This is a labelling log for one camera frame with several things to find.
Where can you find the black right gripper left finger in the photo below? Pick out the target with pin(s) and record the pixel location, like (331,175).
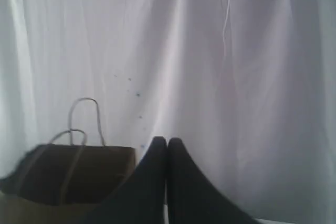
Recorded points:
(140,198)

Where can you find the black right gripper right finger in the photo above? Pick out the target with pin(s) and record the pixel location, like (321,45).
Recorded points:
(191,197)

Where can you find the large brown paper bag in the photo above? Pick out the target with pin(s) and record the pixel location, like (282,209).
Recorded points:
(59,181)

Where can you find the white backdrop curtain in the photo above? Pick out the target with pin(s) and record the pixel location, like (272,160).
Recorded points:
(248,85)

